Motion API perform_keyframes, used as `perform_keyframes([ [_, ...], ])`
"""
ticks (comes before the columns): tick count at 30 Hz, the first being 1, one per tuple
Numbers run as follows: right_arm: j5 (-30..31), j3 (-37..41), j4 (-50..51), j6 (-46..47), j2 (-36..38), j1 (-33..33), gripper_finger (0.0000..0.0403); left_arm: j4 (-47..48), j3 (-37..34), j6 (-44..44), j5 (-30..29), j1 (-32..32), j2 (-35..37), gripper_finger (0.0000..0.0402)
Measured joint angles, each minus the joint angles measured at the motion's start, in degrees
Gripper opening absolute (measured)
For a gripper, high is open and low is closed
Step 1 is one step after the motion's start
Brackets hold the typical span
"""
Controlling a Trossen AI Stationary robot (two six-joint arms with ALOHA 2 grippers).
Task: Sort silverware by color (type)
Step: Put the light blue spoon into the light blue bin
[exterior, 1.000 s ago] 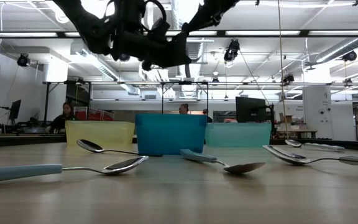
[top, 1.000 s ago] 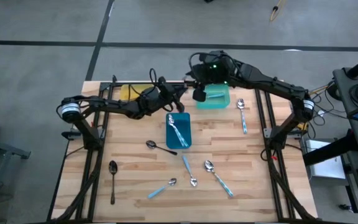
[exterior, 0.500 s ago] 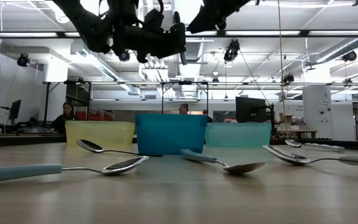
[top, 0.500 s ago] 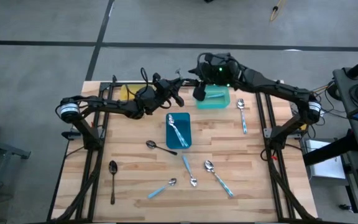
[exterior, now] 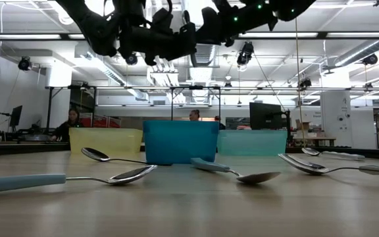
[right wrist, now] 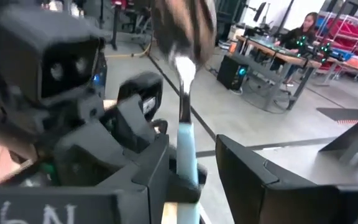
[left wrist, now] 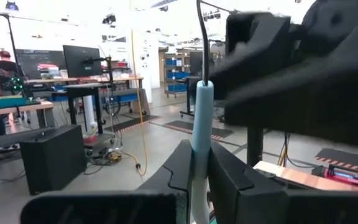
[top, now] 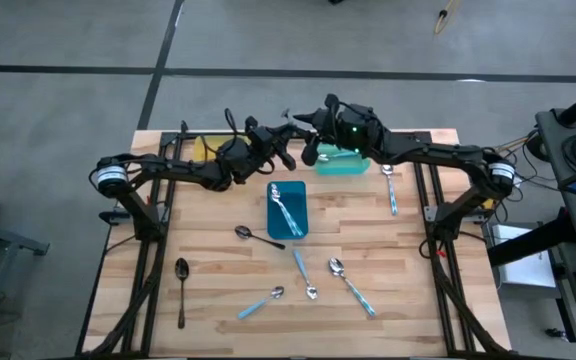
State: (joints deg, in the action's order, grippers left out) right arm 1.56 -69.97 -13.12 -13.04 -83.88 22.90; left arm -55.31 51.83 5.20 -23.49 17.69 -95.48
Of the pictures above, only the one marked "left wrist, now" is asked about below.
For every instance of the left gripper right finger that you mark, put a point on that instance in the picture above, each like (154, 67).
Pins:
(291, 208)

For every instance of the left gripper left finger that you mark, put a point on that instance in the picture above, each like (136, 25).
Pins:
(104, 208)

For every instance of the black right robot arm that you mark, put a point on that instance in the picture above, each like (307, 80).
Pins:
(337, 21)

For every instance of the red black power box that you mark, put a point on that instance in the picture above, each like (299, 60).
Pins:
(346, 177)

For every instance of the black computer tower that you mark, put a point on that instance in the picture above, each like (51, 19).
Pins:
(53, 158)

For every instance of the black hazard-striped floor mat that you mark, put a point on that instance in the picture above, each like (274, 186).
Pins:
(132, 123)
(346, 158)
(197, 129)

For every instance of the shelving rack with blue crates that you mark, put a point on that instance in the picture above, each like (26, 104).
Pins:
(177, 74)

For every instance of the black desk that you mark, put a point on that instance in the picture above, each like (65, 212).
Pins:
(82, 87)

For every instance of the wooden top workbench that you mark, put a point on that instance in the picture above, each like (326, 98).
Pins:
(26, 107)

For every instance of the wooden table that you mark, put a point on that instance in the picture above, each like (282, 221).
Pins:
(120, 79)

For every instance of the teal tray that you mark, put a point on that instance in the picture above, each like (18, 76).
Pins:
(8, 101)

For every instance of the black monitor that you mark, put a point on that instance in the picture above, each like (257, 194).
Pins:
(82, 60)

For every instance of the black robot with green lights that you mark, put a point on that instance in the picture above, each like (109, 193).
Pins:
(17, 84)

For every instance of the dark chalkboard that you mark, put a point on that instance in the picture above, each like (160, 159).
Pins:
(42, 62)

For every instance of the black aluminium table frame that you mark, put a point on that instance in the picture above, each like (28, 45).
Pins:
(255, 146)

